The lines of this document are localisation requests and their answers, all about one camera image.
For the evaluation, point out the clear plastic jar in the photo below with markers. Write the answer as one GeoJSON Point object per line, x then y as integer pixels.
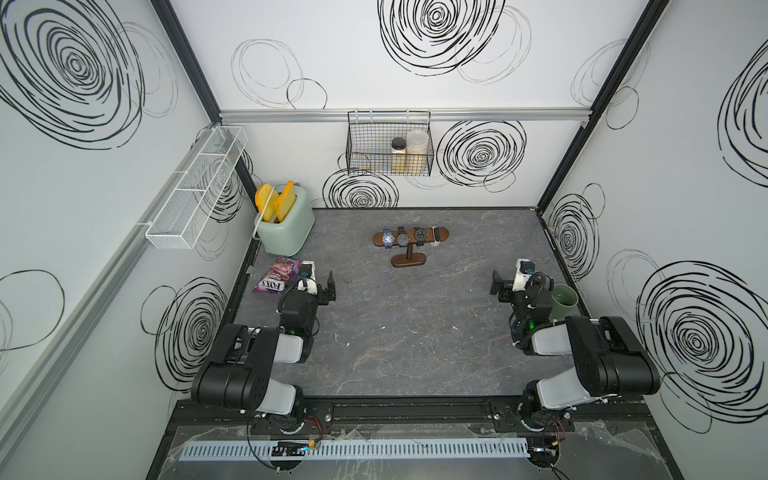
{"type": "Point", "coordinates": [417, 149]}

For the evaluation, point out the wooden watch stand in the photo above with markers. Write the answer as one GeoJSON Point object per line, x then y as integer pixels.
{"type": "Point", "coordinates": [410, 258]}

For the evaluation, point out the black lid spice jar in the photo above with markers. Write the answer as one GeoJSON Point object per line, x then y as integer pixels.
{"type": "Point", "coordinates": [398, 156]}

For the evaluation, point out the white wire shelf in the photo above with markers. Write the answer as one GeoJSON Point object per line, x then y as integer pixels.
{"type": "Point", "coordinates": [192, 203]}

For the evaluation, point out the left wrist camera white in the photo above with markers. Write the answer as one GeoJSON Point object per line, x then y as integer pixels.
{"type": "Point", "coordinates": [307, 278]}

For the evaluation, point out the black strap watch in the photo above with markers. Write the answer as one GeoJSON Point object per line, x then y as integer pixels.
{"type": "Point", "coordinates": [403, 238]}

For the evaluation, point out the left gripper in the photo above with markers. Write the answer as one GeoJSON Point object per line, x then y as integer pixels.
{"type": "Point", "coordinates": [324, 295]}

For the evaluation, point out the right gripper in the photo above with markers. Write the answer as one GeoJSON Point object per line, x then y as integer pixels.
{"type": "Point", "coordinates": [506, 288]}

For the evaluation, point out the round yellow toast slice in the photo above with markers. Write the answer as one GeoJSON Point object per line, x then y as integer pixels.
{"type": "Point", "coordinates": [265, 200]}

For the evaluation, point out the green ceramic cup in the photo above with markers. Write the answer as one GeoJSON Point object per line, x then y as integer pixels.
{"type": "Point", "coordinates": [564, 300]}

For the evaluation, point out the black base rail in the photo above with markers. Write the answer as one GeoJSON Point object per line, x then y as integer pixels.
{"type": "Point", "coordinates": [500, 413]}

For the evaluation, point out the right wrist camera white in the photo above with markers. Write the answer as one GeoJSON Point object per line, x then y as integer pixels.
{"type": "Point", "coordinates": [525, 269]}

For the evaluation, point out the black wire basket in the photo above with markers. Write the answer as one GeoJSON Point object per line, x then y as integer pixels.
{"type": "Point", "coordinates": [369, 136]}

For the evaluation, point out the mint green toaster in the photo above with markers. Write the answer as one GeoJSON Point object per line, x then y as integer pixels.
{"type": "Point", "coordinates": [288, 237]}

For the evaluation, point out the black round watch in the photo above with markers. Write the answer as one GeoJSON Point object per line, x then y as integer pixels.
{"type": "Point", "coordinates": [420, 236]}

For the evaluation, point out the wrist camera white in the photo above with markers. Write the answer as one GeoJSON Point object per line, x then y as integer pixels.
{"type": "Point", "coordinates": [307, 278]}
{"type": "Point", "coordinates": [525, 269]}

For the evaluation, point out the grey slotted cable duct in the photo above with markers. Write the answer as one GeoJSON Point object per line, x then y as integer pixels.
{"type": "Point", "coordinates": [374, 449]}

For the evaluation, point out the pink purple snack bag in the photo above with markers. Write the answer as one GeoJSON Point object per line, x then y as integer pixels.
{"type": "Point", "coordinates": [279, 275]}

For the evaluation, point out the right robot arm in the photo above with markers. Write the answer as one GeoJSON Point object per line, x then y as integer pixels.
{"type": "Point", "coordinates": [608, 359]}

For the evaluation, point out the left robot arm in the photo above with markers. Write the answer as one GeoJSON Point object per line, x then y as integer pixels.
{"type": "Point", "coordinates": [237, 373]}

